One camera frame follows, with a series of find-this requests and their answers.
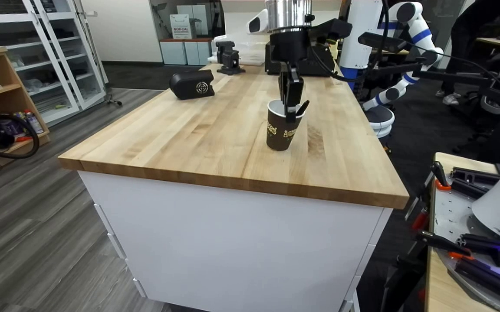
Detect black boxy desktop device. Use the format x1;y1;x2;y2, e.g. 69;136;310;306
166;68;217;103

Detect black bench vise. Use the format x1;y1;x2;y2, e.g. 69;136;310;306
213;41;246;77

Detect white and blue robot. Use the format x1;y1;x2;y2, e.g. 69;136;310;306
338;0;446;141

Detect person in dark clothes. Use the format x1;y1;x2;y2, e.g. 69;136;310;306
434;0;500;110

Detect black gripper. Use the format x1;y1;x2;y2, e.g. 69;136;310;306
276;49;312;126

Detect brown paper coffee cup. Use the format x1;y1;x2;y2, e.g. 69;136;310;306
265;100;305;153

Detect black and orange clamp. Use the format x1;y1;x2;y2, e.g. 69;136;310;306
430;162;500;202
418;230;500;309

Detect pale storage boxes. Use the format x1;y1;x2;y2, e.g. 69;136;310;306
158;39;213;68

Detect white table base cabinet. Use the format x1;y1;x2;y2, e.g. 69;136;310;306
78;171;394;312

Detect small wooden side table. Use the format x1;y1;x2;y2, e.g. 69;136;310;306
423;152;500;312

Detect white glass door cabinet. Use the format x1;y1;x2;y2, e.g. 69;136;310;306
0;0;109;127

